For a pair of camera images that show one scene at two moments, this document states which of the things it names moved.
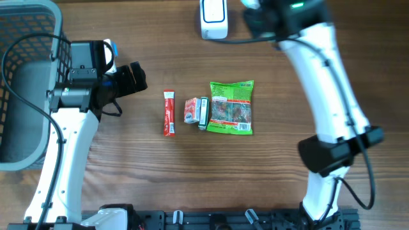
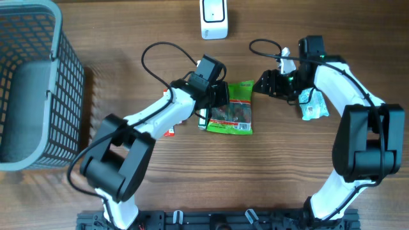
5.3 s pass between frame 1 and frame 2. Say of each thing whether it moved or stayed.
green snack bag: stayed
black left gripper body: moved
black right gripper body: moved
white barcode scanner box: stayed
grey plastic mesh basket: stayed
